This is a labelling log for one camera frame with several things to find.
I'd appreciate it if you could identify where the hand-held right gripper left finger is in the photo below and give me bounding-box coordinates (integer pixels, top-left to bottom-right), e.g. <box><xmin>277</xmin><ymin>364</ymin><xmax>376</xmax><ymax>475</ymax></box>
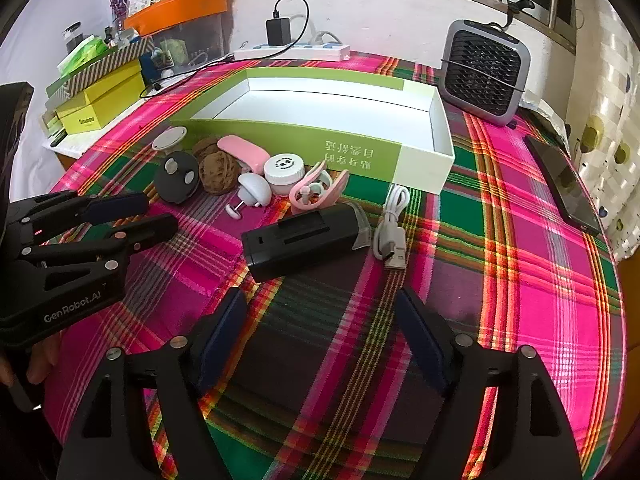
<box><xmin>57</xmin><ymin>287</ymin><xmax>248</xmax><ymax>480</ymax></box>

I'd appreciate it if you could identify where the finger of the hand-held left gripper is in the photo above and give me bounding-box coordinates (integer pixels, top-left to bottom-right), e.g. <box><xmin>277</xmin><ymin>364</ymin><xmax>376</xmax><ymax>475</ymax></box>
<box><xmin>29</xmin><ymin>213</ymin><xmax>179</xmax><ymax>292</ymax></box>
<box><xmin>7</xmin><ymin>191</ymin><xmax>151</xmax><ymax>241</ymax></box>

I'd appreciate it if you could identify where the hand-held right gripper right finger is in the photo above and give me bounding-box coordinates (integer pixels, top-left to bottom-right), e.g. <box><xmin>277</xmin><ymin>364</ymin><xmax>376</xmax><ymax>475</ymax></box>
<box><xmin>396</xmin><ymin>287</ymin><xmax>583</xmax><ymax>480</ymax></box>

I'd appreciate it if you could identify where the black round disc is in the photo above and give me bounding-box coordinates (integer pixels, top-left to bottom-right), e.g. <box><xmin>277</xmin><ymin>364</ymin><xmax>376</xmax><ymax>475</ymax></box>
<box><xmin>154</xmin><ymin>152</ymin><xmax>201</xmax><ymax>205</ymax></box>

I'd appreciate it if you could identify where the white round disc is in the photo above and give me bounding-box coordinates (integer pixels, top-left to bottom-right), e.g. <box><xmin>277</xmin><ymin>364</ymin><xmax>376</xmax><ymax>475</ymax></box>
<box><xmin>151</xmin><ymin>126</ymin><xmax>188</xmax><ymax>152</ymax></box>

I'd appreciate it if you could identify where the large brown walnut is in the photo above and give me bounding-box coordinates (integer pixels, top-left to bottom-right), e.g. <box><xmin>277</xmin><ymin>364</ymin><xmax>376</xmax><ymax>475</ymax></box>
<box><xmin>198</xmin><ymin>151</ymin><xmax>237</xmax><ymax>196</ymax></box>

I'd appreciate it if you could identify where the white cable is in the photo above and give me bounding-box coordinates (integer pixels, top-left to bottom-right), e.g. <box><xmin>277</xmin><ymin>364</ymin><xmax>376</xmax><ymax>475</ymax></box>
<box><xmin>370</xmin><ymin>183</ymin><xmax>412</xmax><ymax>272</ymax></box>

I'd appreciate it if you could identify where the green and white cardboard box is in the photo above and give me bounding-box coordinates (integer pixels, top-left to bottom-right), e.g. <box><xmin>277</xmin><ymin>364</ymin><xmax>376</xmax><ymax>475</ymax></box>
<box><xmin>170</xmin><ymin>67</ymin><xmax>456</xmax><ymax>195</ymax></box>

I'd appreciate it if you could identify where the person's left hand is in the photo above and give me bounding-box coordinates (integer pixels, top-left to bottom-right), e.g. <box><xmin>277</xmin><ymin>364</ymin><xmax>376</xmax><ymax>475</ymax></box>
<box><xmin>26</xmin><ymin>332</ymin><xmax>62</xmax><ymax>387</ymax></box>

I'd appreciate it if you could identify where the plaid tablecloth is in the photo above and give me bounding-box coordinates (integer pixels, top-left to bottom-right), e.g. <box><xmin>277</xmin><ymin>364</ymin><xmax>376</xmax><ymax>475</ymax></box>
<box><xmin>42</xmin><ymin>52</ymin><xmax>628</xmax><ymax>480</ymax></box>

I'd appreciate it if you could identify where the yellow-green cardboard box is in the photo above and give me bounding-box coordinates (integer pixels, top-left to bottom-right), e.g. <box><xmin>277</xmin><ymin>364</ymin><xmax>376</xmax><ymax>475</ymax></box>
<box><xmin>55</xmin><ymin>59</ymin><xmax>146</xmax><ymax>135</ymax></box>

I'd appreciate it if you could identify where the white mushroom-shaped gadget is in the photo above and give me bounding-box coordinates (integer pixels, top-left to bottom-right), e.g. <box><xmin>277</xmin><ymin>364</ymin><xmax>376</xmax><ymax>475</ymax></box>
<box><xmin>223</xmin><ymin>172</ymin><xmax>272</xmax><ymax>219</ymax></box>

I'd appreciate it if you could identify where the pink oval case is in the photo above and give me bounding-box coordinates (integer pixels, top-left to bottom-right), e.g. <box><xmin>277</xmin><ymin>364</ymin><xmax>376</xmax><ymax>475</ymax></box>
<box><xmin>216</xmin><ymin>135</ymin><xmax>272</xmax><ymax>177</ymax></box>

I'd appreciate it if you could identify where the striped cardboard box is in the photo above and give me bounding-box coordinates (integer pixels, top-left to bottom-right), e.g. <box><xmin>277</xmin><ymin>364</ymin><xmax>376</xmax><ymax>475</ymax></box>
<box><xmin>46</xmin><ymin>35</ymin><xmax>156</xmax><ymax>101</ymax></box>

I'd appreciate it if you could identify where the white round jar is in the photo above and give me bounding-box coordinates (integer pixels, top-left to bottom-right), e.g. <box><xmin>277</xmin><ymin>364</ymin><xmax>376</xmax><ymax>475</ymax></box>
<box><xmin>263</xmin><ymin>152</ymin><xmax>306</xmax><ymax>197</ymax></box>

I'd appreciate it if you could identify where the green tissue pack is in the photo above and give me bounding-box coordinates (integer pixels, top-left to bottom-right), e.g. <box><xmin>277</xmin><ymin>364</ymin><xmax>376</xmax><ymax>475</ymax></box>
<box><xmin>56</xmin><ymin>37</ymin><xmax>108</xmax><ymax>78</ymax></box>

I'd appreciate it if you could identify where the dark glass jar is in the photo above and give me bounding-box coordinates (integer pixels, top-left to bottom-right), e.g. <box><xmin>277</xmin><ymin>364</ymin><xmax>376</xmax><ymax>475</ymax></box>
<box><xmin>62</xmin><ymin>21</ymin><xmax>83</xmax><ymax>53</ymax></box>

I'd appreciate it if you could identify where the clear bin with orange lid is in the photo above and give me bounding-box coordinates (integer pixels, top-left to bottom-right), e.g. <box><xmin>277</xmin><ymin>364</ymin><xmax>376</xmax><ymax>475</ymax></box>
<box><xmin>122</xmin><ymin>0</ymin><xmax>236</xmax><ymax>68</ymax></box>

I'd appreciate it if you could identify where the black smartphone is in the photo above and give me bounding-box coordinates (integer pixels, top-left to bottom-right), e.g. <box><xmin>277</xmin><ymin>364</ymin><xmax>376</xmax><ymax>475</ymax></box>
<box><xmin>524</xmin><ymin>135</ymin><xmax>602</xmax><ymax>236</ymax></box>

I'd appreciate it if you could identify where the white power strip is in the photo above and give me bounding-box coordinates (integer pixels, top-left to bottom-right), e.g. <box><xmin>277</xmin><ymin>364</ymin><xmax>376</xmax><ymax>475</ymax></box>
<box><xmin>233</xmin><ymin>41</ymin><xmax>351</xmax><ymax>62</ymax></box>

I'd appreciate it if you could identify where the black charger adapter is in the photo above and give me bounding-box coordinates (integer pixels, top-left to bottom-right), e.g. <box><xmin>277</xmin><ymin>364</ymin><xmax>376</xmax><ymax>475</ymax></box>
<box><xmin>265</xmin><ymin>17</ymin><xmax>292</xmax><ymax>48</ymax></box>

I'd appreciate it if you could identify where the grey desktop fan heater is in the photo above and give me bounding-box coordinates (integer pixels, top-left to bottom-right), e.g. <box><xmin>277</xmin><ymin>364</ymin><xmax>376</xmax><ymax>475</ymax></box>
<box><xmin>440</xmin><ymin>19</ymin><xmax>532</xmax><ymax>127</ymax></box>

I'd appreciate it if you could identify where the white patterned curtain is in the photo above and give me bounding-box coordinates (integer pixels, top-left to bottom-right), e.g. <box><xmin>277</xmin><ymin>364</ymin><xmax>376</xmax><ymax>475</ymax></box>
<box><xmin>565</xmin><ymin>0</ymin><xmax>640</xmax><ymax>261</ymax></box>

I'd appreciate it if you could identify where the black charger cable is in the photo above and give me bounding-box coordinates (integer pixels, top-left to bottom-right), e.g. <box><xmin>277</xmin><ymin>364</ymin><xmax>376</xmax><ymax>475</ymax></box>
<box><xmin>140</xmin><ymin>0</ymin><xmax>311</xmax><ymax>100</ymax></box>

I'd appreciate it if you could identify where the black strap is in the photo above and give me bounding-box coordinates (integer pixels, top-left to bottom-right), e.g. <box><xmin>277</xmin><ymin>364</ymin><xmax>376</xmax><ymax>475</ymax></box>
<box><xmin>502</xmin><ymin>0</ymin><xmax>536</xmax><ymax>28</ymax></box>

